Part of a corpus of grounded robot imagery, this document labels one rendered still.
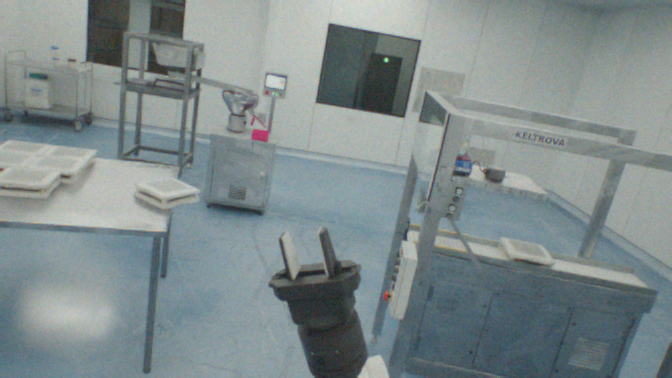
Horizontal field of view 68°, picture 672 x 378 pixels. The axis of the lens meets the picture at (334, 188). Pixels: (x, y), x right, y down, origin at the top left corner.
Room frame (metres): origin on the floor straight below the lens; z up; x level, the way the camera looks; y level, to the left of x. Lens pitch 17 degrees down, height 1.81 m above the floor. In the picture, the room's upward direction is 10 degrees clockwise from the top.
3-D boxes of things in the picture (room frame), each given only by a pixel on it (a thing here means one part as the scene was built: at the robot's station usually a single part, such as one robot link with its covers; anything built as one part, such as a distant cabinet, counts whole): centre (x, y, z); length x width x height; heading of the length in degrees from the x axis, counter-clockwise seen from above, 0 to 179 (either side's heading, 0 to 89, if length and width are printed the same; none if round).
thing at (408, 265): (1.80, -0.33, 0.96); 0.17 x 0.06 x 0.26; 178
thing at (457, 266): (2.63, -1.14, 0.76); 1.30 x 0.29 x 0.10; 88
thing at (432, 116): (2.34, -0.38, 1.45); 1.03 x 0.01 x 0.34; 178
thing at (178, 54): (5.35, 1.79, 0.75); 1.43 x 1.06 x 1.50; 96
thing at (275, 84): (5.06, 0.78, 1.07); 0.23 x 0.10 x 0.62; 96
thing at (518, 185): (2.65, -0.76, 1.24); 0.62 x 0.38 x 0.04; 88
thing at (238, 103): (4.94, 1.02, 0.95); 0.49 x 0.36 x 0.37; 96
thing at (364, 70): (7.59, -0.17, 1.43); 1.38 x 0.01 x 1.16; 96
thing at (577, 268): (2.63, -1.14, 0.79); 1.35 x 0.25 x 0.05; 88
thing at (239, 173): (4.90, 0.97, 0.38); 0.63 x 0.57 x 0.76; 96
